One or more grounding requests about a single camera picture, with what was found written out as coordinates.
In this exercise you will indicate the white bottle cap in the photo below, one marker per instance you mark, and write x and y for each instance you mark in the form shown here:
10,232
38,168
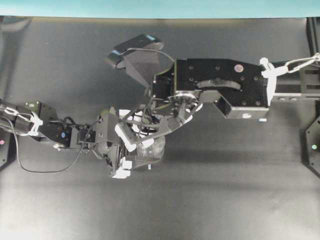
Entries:
147,143

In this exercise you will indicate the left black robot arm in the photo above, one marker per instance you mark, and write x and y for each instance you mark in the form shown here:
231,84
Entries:
41,123

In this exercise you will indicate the clear plastic bottle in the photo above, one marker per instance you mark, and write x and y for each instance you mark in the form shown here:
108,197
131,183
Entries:
153,153

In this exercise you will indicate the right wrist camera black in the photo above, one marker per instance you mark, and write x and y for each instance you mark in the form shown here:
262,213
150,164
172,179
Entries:
139,58

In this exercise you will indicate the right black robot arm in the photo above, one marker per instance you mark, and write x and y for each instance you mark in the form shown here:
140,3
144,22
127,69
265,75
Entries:
237,89

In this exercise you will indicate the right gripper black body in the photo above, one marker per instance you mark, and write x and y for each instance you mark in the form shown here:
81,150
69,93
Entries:
175,86

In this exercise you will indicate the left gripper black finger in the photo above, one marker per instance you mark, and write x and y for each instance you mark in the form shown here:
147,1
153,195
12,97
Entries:
126,164
127,129

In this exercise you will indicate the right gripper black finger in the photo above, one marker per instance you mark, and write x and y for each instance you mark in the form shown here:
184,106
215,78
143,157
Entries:
148,120
175,119

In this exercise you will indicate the black frame post right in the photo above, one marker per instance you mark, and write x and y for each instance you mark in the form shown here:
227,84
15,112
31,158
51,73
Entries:
313,34

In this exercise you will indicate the right robot base black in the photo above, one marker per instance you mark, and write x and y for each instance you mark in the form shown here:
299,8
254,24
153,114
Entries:
311,147

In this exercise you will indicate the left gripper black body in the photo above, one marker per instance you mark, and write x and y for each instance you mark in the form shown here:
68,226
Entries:
108,144

